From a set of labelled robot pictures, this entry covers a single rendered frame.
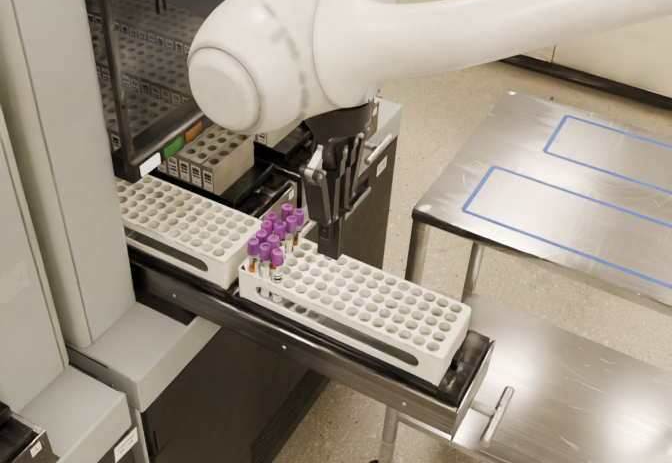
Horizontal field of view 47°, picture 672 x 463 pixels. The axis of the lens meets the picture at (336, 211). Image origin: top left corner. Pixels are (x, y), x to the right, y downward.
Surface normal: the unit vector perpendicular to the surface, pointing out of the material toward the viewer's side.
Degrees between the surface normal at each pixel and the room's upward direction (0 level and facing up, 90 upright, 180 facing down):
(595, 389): 0
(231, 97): 92
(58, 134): 90
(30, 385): 90
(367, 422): 0
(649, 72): 90
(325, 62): 75
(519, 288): 0
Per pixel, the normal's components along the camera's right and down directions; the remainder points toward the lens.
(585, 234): 0.04, -0.77
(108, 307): 0.87, 0.34
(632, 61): -0.51, 0.53
